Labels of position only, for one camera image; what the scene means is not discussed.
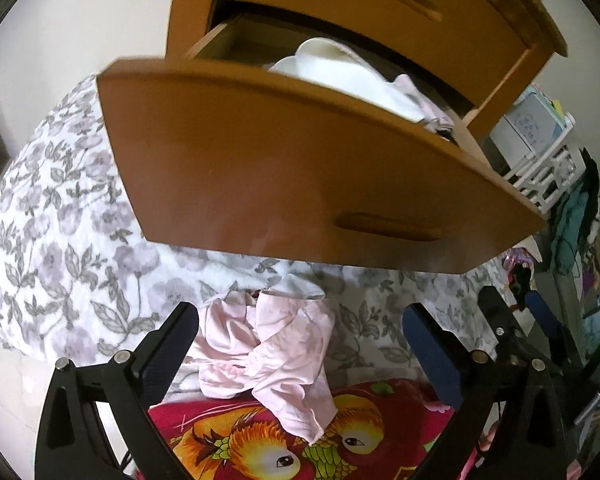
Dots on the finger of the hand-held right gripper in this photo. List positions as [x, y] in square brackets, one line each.
[552, 322]
[502, 322]

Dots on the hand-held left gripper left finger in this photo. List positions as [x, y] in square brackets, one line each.
[166, 355]

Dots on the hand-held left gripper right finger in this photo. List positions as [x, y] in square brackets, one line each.
[432, 355]

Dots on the small pale pink garment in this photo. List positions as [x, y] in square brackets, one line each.
[420, 100]

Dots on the cream white garment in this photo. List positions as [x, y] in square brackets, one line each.
[330, 72]

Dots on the black clamp object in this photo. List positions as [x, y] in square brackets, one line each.
[521, 285]

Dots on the pink jar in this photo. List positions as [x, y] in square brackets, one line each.
[519, 260]

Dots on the teal hanging garment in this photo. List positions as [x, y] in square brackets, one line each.
[572, 225]

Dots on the red parrot printed blanket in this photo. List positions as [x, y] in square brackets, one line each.
[260, 440]

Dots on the white lattice rack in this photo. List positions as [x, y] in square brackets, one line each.
[545, 175]

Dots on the grey floral blanket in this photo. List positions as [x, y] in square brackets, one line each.
[55, 240]

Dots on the white printed storage box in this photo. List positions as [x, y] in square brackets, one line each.
[527, 122]

